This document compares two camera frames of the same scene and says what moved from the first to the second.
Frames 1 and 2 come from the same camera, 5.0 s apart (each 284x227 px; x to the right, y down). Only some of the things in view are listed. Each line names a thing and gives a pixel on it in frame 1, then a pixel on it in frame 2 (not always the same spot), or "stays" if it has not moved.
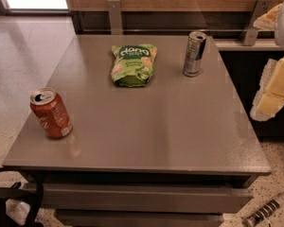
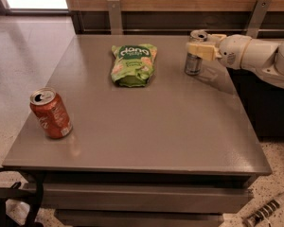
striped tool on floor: (253, 219) stays
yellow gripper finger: (269, 21) → (218, 38)
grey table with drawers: (141, 130) stays
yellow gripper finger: (275, 88) → (206, 51)
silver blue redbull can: (194, 53) stays
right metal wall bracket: (251, 33) stays
